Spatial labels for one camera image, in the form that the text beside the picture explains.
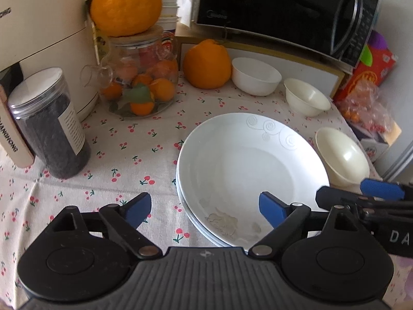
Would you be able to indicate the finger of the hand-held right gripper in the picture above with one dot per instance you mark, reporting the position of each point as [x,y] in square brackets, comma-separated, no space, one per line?
[335,195]
[382,189]

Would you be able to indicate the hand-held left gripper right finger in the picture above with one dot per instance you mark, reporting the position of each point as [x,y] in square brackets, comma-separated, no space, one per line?
[271,208]

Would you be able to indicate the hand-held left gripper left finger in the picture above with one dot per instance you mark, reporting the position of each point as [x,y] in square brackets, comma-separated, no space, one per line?
[138,206]

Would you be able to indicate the large cream bowl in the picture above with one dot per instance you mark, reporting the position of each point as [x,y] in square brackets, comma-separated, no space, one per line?
[342,155]

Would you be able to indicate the blue patterned plate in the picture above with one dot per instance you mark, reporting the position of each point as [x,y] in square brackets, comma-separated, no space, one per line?
[194,225]
[179,192]

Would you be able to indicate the white swirl plate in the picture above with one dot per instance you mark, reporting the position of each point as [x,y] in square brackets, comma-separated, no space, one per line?
[242,161]

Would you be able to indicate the small cream bowl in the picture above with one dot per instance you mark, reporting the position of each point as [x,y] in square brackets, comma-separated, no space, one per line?
[306,97]

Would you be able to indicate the white bowl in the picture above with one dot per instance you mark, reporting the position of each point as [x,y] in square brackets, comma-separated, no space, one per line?
[256,74]

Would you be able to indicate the floral table cover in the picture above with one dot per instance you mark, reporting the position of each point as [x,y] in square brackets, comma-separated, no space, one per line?
[403,274]

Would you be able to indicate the cherry print tablecloth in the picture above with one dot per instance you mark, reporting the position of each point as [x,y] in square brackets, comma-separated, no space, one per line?
[129,168]

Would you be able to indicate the grey refrigerator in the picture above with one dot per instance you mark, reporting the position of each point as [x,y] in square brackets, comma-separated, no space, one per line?
[403,119]

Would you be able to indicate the plastic bag of oranges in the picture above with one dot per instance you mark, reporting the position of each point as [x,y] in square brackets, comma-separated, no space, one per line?
[371,116]

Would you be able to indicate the red cardboard box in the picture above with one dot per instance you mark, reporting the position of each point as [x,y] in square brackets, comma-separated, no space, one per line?
[371,71]

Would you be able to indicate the pile of small oranges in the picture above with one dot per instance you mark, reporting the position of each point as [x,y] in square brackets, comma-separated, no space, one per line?
[161,88]

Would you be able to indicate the clear jar with dark contents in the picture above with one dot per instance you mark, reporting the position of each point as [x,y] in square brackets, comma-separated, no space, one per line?
[42,135]

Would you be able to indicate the green plastic object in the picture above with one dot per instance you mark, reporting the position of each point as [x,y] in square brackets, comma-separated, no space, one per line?
[367,56]

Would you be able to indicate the purple round object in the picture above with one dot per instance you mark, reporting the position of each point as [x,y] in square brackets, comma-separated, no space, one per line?
[377,38]

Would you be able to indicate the glass jar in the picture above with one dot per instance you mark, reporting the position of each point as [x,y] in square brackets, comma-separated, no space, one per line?
[135,51]

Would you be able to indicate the red label cup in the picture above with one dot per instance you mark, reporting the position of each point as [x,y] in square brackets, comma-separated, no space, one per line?
[166,42]

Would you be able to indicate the black microwave oven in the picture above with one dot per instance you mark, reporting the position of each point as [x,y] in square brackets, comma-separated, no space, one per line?
[274,6]

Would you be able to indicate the large orange with leaves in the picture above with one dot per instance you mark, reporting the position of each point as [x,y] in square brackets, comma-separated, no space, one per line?
[125,6]

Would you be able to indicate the stack of white paper cups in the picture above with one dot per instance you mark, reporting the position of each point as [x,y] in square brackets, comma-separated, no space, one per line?
[169,6]

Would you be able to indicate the white air fryer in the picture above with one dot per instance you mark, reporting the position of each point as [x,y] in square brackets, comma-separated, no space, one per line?
[42,22]

